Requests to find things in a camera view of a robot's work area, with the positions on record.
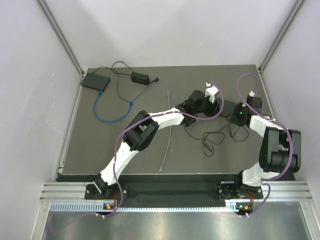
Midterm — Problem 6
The aluminium frame rail front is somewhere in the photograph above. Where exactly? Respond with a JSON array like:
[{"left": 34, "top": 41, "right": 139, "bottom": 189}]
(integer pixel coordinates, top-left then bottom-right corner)
[{"left": 40, "top": 181, "right": 312, "bottom": 205}]

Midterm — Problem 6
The black adapter cord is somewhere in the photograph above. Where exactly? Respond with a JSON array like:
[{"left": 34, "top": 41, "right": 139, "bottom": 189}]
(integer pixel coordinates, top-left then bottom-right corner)
[
  {"left": 92, "top": 61, "right": 161, "bottom": 102},
  {"left": 184, "top": 123, "right": 250, "bottom": 158}
]

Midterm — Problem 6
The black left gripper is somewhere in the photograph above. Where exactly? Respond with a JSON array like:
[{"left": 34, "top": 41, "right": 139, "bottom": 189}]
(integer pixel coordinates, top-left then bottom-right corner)
[{"left": 192, "top": 93, "right": 221, "bottom": 118}]

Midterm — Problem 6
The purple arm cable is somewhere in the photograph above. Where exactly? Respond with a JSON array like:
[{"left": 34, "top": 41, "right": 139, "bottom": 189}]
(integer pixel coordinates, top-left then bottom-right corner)
[
  {"left": 236, "top": 72, "right": 295, "bottom": 218},
  {"left": 94, "top": 81, "right": 225, "bottom": 218}
]

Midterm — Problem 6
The black left power adapter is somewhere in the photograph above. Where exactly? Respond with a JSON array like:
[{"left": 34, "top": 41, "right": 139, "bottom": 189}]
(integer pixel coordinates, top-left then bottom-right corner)
[{"left": 130, "top": 72, "right": 150, "bottom": 86}]

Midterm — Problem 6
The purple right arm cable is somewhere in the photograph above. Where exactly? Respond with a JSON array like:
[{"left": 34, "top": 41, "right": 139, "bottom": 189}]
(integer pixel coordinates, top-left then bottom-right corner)
[{"left": 236, "top": 72, "right": 295, "bottom": 218}]

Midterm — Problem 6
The aluminium corner post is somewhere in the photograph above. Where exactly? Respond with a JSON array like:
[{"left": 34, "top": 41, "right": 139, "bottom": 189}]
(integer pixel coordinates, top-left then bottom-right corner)
[
  {"left": 258, "top": 0, "right": 306, "bottom": 73},
  {"left": 35, "top": 0, "right": 85, "bottom": 76}
]

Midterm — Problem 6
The aluminium left corner post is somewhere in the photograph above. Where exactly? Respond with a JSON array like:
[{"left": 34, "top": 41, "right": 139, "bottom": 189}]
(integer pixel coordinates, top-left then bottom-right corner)
[{"left": 35, "top": 0, "right": 85, "bottom": 76}]

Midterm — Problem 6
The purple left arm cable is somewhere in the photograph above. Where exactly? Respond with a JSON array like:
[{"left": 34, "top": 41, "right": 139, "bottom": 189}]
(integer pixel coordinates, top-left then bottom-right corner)
[{"left": 94, "top": 81, "right": 225, "bottom": 218}]

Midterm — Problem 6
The black network switch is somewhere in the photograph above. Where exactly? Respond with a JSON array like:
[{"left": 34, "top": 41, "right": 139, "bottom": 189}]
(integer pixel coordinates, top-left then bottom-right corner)
[
  {"left": 80, "top": 73, "right": 111, "bottom": 92},
  {"left": 219, "top": 100, "right": 242, "bottom": 119}
]

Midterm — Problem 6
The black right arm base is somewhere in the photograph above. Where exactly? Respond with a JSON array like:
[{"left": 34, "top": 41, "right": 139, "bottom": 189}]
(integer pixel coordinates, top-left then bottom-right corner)
[{"left": 216, "top": 183, "right": 263, "bottom": 200}]

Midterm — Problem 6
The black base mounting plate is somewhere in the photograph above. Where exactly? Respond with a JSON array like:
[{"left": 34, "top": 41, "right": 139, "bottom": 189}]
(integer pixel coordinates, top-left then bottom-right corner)
[{"left": 84, "top": 181, "right": 264, "bottom": 201}]

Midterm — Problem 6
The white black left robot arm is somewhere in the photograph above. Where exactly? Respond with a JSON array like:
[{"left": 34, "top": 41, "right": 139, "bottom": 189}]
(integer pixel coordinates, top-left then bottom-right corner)
[{"left": 93, "top": 85, "right": 224, "bottom": 199}]

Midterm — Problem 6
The blue ethernet cable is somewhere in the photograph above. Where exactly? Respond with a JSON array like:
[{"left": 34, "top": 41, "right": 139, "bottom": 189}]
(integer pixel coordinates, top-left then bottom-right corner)
[{"left": 93, "top": 91, "right": 135, "bottom": 124}]

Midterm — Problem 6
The grey slotted cable duct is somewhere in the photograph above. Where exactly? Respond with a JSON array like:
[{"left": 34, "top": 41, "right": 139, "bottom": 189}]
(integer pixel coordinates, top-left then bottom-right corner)
[{"left": 50, "top": 201, "right": 250, "bottom": 213}]

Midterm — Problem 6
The grey ethernet cable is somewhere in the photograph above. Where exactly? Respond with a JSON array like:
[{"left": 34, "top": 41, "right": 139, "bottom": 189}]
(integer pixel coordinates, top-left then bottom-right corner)
[{"left": 158, "top": 89, "right": 173, "bottom": 172}]

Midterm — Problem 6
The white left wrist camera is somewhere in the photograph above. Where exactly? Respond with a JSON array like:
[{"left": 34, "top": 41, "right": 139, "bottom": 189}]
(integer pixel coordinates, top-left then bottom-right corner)
[{"left": 204, "top": 82, "right": 220, "bottom": 104}]

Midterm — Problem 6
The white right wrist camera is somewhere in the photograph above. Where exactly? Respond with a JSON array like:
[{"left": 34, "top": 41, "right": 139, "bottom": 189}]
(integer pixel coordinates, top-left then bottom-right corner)
[{"left": 246, "top": 90, "right": 255, "bottom": 106}]

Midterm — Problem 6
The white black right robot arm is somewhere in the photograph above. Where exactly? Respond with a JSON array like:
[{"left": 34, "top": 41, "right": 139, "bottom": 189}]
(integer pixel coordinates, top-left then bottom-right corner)
[{"left": 230, "top": 91, "right": 302, "bottom": 198}]

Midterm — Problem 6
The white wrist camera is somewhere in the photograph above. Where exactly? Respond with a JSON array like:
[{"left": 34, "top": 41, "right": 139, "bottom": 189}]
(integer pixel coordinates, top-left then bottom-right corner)
[
  {"left": 246, "top": 90, "right": 255, "bottom": 106},
  {"left": 204, "top": 82, "right": 220, "bottom": 104}
]

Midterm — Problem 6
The aluminium right corner post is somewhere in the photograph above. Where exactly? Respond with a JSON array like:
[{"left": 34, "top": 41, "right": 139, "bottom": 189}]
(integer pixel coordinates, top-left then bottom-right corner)
[{"left": 258, "top": 0, "right": 306, "bottom": 73}]

